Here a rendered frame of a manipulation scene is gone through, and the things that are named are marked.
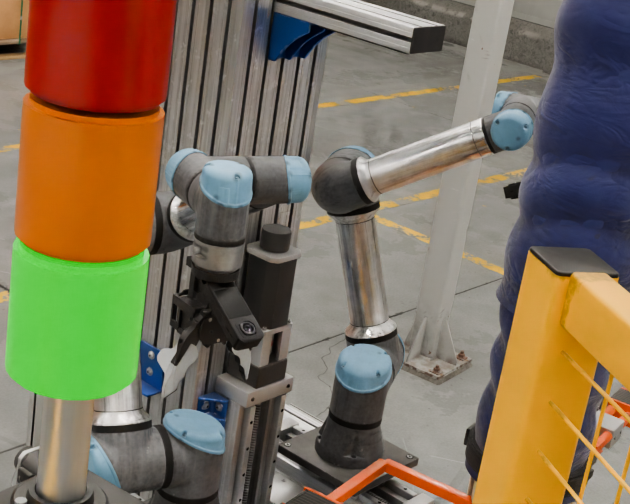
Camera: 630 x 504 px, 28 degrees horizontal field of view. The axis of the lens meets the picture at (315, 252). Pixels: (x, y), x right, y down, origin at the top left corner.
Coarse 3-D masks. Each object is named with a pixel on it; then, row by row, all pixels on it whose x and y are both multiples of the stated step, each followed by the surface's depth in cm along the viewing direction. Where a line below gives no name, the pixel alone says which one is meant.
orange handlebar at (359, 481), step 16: (608, 432) 265; (384, 464) 239; (400, 464) 239; (352, 480) 231; (368, 480) 234; (416, 480) 236; (432, 480) 236; (336, 496) 225; (448, 496) 233; (464, 496) 232
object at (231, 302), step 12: (204, 288) 184; (216, 288) 183; (228, 288) 184; (216, 300) 182; (228, 300) 183; (240, 300) 184; (216, 312) 182; (228, 312) 181; (240, 312) 182; (228, 324) 180; (240, 324) 180; (252, 324) 181; (228, 336) 181; (240, 336) 179; (252, 336) 180; (240, 348) 180
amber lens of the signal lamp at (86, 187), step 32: (32, 96) 44; (32, 128) 43; (64, 128) 42; (96, 128) 42; (128, 128) 43; (160, 128) 44; (32, 160) 43; (64, 160) 43; (96, 160) 43; (128, 160) 43; (32, 192) 44; (64, 192) 43; (96, 192) 43; (128, 192) 44; (32, 224) 44; (64, 224) 44; (96, 224) 44; (128, 224) 44; (64, 256) 44; (96, 256) 44; (128, 256) 45
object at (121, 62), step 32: (32, 0) 42; (64, 0) 41; (96, 0) 41; (128, 0) 41; (160, 0) 42; (32, 32) 42; (64, 32) 41; (96, 32) 41; (128, 32) 41; (160, 32) 42; (32, 64) 43; (64, 64) 42; (96, 64) 42; (128, 64) 42; (160, 64) 43; (64, 96) 42; (96, 96) 42; (128, 96) 42; (160, 96) 44
